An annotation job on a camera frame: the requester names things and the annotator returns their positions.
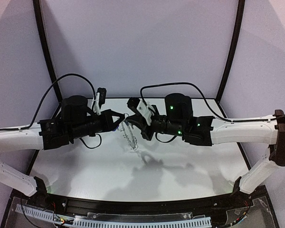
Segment metal ring plate with keyrings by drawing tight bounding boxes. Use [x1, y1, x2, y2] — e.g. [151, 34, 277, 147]
[119, 119, 138, 151]

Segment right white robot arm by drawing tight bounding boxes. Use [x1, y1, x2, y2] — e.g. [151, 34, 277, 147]
[126, 93, 285, 195]

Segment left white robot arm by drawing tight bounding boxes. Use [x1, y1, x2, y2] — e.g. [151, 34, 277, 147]
[0, 95, 125, 197]

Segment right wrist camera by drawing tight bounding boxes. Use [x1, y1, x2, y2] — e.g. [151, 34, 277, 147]
[127, 97, 146, 115]

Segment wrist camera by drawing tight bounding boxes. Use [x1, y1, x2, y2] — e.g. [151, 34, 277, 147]
[127, 97, 146, 115]
[96, 87, 107, 105]

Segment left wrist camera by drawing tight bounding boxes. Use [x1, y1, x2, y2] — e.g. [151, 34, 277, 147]
[96, 87, 107, 105]

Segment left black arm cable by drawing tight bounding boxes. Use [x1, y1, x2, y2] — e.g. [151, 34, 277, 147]
[0, 73, 97, 133]

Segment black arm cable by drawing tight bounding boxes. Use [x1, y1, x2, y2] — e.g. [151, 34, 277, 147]
[140, 82, 285, 123]
[0, 73, 97, 133]

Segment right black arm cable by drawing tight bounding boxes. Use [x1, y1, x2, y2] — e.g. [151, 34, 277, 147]
[140, 82, 285, 123]

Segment black front frame rail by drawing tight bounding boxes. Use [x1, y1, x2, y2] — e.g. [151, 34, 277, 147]
[49, 194, 235, 215]

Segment white slotted cable duct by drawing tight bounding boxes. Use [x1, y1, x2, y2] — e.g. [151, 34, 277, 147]
[14, 204, 212, 228]

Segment left black frame post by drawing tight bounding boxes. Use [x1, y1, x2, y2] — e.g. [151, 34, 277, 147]
[32, 0, 64, 103]

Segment black frame post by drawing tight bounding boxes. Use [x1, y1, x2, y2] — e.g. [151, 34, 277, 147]
[215, 0, 246, 104]
[32, 0, 64, 103]

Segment right black frame post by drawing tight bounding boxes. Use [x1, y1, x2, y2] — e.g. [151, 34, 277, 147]
[215, 0, 246, 104]

